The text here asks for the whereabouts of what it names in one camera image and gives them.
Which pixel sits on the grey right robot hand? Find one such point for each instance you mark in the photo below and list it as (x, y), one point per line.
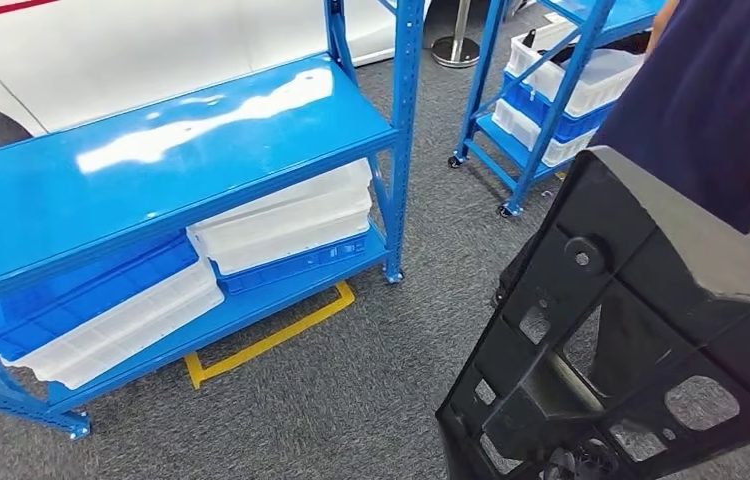
(580, 464)

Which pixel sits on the black plastic plate frame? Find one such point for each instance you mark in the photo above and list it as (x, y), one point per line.
(680, 265)

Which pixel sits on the person's right forearm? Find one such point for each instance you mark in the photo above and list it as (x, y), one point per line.
(661, 23)

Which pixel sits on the blue wheeled shelf cart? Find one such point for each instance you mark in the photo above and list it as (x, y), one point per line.
(552, 116)

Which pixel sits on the blue metal shelf rack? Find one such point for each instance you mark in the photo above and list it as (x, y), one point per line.
(150, 159)

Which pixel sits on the blue plastic crate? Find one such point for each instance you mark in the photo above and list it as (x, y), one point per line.
(295, 265)
(577, 126)
(70, 301)

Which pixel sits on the person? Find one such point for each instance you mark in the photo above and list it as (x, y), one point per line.
(713, 99)

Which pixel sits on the white car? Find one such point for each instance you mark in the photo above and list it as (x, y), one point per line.
(150, 60)

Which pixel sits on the chrome stanchion post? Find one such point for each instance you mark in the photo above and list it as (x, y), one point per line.
(456, 52)

